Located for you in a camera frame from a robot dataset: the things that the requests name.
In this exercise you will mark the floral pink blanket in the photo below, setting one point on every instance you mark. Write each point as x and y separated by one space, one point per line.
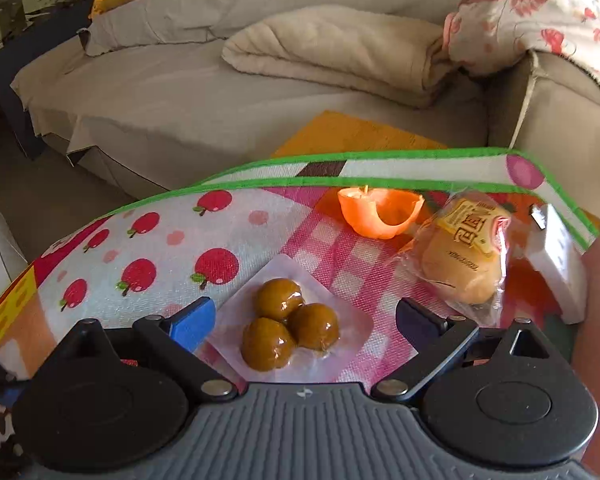
520 10

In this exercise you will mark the beige sofa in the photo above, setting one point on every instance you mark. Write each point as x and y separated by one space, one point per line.
180 95

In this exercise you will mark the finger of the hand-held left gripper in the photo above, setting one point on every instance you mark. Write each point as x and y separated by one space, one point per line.
0 377

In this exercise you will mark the folded beige blanket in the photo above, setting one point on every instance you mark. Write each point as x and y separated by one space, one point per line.
340 50

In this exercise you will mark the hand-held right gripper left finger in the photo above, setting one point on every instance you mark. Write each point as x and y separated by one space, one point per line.
195 322

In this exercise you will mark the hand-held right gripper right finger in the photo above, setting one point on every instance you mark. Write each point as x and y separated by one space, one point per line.
414 317

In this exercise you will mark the colourful printed play mat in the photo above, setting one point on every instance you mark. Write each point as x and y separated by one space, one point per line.
145 240

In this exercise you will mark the white power strip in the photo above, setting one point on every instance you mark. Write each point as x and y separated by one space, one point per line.
555 265

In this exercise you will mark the packaged bread bun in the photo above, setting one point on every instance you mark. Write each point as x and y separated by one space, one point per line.
460 265

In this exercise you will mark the clear packet of brown meatballs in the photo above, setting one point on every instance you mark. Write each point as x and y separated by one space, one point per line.
280 300

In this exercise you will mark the orange plastic cup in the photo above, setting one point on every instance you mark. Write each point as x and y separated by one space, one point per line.
380 220

